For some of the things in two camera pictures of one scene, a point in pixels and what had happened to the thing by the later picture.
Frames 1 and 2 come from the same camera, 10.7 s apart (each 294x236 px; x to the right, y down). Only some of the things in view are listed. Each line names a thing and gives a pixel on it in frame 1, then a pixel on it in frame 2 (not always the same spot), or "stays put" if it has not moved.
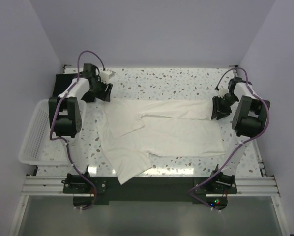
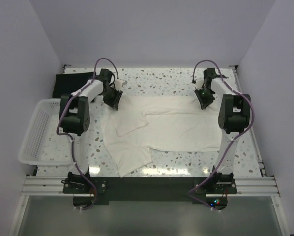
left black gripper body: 99,89 to 111,97
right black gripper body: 227,101 to 205,96
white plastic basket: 37,148 stays put
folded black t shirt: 62,82 stays put
